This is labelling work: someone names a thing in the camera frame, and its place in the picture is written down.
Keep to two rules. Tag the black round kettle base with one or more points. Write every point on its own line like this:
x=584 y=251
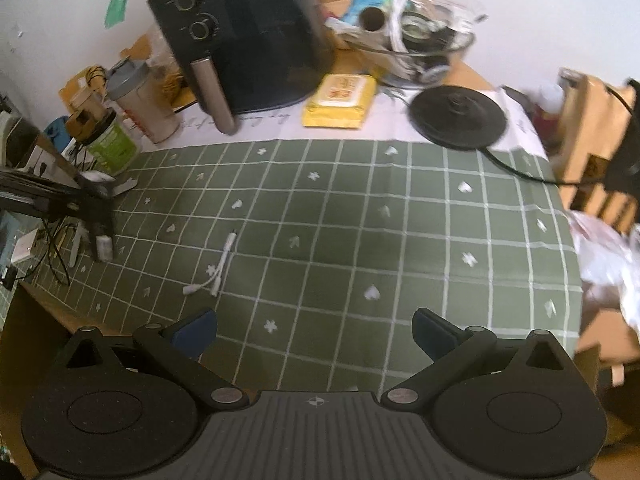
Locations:
x=458 y=118

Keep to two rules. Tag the white power adapter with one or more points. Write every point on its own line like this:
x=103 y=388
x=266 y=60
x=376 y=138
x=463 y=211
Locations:
x=24 y=247

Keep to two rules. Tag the green paper tag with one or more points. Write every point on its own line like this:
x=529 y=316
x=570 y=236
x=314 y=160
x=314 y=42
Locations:
x=115 y=13

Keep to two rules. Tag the white plastic bags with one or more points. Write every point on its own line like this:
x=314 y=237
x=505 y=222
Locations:
x=608 y=266

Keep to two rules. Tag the green label jar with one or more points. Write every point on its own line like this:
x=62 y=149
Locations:
x=106 y=139

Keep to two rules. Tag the black air fryer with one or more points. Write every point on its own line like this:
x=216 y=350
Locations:
x=242 y=56

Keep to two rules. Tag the open cardboard box on floor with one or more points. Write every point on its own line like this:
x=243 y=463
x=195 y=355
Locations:
x=607 y=354

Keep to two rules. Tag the glass bowl with clutter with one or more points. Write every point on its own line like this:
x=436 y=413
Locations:
x=410 y=44

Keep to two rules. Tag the yellow wet wipes pack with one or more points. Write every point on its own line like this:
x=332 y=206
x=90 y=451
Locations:
x=342 y=101

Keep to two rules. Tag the black cloth on chair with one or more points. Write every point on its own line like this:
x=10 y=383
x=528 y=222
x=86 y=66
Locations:
x=622 y=174

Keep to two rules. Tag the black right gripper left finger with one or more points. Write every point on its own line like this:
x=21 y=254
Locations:
x=176 y=350

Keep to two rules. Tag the grey lid shaker bottle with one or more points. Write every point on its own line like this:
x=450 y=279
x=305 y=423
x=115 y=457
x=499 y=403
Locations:
x=133 y=87

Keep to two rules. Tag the wooden chair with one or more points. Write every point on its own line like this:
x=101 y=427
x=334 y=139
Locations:
x=593 y=122

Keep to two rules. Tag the white tripod phone stand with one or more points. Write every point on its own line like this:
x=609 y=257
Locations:
x=95 y=214

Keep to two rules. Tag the green grid tablecloth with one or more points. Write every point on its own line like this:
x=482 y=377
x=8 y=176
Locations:
x=314 y=255

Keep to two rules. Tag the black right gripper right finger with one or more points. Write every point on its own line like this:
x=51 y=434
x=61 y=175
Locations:
x=456 y=354

